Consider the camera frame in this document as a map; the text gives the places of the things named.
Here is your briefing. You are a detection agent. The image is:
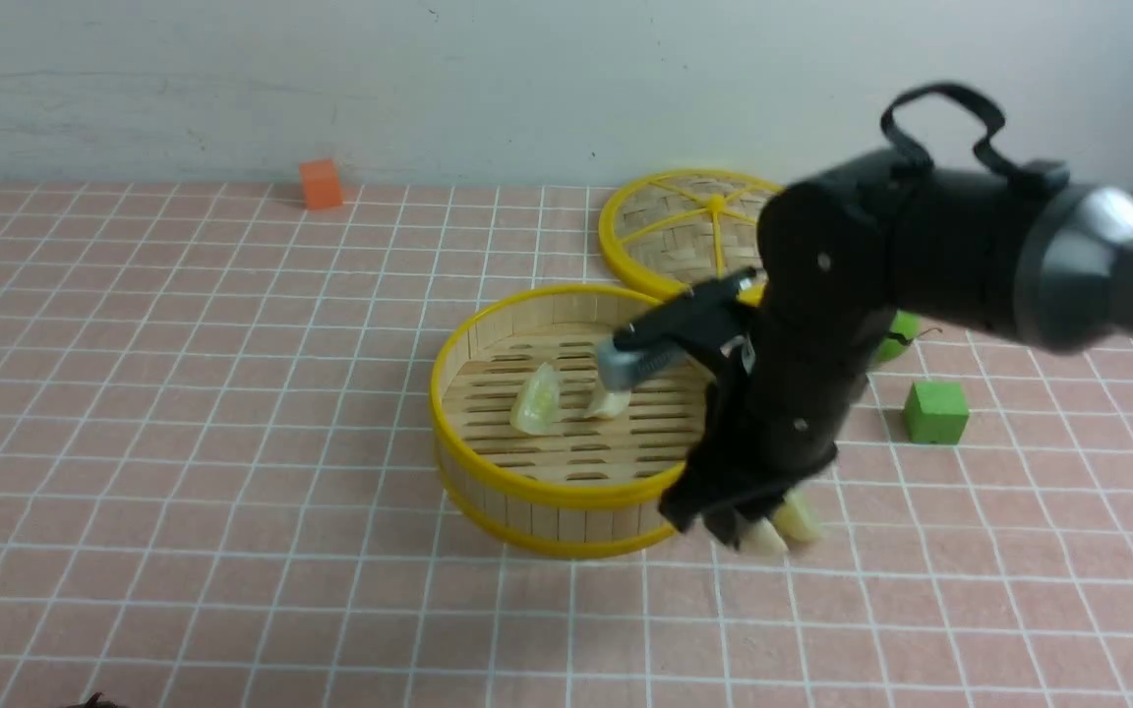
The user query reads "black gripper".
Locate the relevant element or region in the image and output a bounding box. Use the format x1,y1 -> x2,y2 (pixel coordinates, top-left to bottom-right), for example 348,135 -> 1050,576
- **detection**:
658,285 -> 898,551

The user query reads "pale dumpling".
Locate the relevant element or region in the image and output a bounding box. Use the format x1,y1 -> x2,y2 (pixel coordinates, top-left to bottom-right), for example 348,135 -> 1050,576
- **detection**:
783,489 -> 823,544
509,362 -> 561,438
736,518 -> 790,560
583,384 -> 632,420

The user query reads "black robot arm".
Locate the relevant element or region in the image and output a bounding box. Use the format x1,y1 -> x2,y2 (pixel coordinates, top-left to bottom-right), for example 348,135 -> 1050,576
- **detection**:
658,151 -> 1133,547

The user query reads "bamboo steamer tray yellow rim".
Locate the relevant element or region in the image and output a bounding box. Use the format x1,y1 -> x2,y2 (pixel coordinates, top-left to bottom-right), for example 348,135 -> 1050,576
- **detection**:
429,285 -> 710,558

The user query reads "woven steamer lid yellow rim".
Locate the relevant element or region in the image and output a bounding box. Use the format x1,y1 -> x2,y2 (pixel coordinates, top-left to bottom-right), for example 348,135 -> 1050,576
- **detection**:
598,169 -> 783,304

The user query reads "green foam cube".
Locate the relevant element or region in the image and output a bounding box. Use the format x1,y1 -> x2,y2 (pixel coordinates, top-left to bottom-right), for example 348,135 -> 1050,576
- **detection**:
903,381 -> 971,446

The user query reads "green toy apple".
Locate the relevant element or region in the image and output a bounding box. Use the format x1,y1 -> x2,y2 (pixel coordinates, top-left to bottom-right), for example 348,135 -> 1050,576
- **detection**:
872,312 -> 942,366

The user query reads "orange foam cube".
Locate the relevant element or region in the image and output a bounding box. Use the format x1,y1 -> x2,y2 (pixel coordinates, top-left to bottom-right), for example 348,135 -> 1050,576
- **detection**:
298,157 -> 346,210

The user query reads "pink checkered tablecloth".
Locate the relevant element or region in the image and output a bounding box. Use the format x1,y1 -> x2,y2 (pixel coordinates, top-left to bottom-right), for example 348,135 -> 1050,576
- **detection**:
0,184 -> 1133,707

